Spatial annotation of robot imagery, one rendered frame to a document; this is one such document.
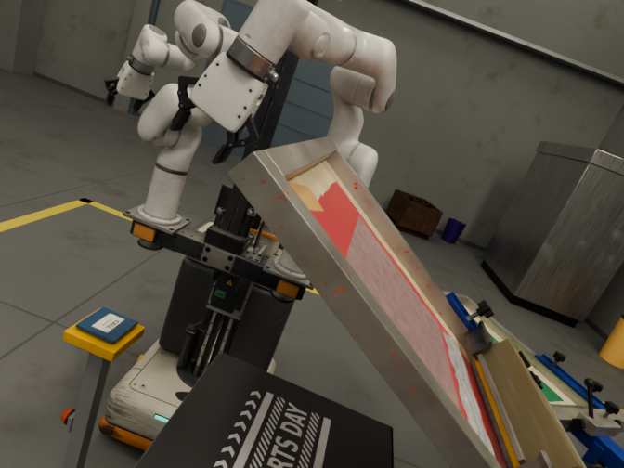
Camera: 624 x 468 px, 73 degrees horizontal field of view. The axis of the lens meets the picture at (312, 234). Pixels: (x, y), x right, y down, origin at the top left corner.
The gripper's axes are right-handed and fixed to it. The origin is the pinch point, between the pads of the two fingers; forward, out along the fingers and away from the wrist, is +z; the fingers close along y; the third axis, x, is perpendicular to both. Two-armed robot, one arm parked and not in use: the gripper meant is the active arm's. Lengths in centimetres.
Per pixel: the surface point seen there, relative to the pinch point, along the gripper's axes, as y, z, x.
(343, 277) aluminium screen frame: -30.3, -7.5, 29.1
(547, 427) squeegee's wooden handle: -73, -2, 9
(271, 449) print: -47, 42, 1
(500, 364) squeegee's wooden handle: -72, 0, -10
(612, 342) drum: -398, 11, -439
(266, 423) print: -44, 43, -5
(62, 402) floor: 13, 159, -71
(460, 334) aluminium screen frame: -69, 5, -25
